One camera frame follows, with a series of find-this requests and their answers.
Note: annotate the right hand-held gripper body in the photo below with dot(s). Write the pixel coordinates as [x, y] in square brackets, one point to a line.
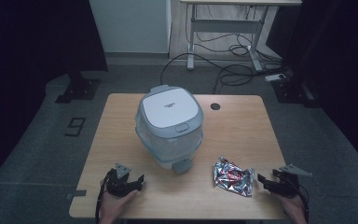
[287, 183]

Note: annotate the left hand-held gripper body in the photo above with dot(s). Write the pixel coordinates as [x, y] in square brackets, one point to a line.
[121, 184]

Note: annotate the silver red foil wrapper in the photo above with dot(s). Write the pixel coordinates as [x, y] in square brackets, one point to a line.
[231, 179]

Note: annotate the person's left hand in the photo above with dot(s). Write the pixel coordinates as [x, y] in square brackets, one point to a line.
[115, 207]

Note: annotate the person's right hand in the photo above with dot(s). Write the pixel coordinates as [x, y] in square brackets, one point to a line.
[290, 207]

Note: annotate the grey tape strip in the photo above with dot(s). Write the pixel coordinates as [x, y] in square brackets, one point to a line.
[76, 194]

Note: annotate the black stand base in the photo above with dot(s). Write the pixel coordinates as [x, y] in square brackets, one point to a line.
[79, 90]
[292, 91]

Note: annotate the white power strip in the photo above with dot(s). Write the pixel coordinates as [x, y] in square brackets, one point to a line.
[275, 77]

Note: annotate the dark curtain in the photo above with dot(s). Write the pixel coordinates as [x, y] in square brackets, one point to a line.
[338, 46]
[28, 37]

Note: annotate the white cabinet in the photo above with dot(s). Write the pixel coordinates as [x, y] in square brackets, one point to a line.
[130, 25]

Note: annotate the white frame desk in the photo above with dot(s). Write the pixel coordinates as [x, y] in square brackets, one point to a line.
[227, 25]

